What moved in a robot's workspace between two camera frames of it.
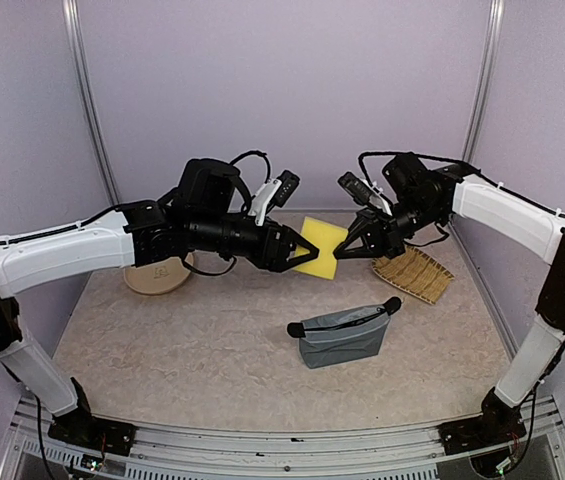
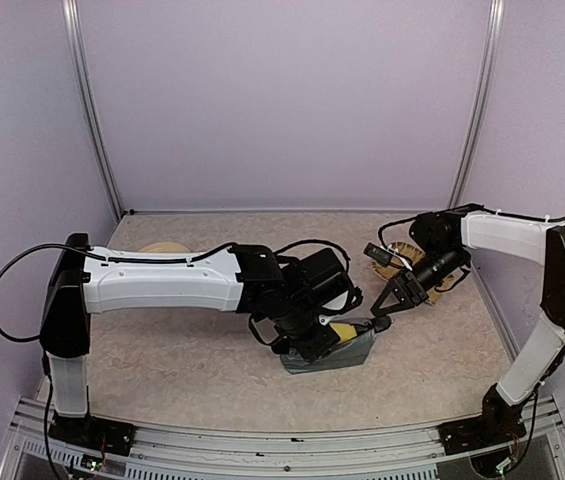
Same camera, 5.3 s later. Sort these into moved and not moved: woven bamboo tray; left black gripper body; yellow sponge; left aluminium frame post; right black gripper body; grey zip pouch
Moved: grey zip pouch; left black gripper body; yellow sponge; right black gripper body
Not moved: woven bamboo tray; left aluminium frame post
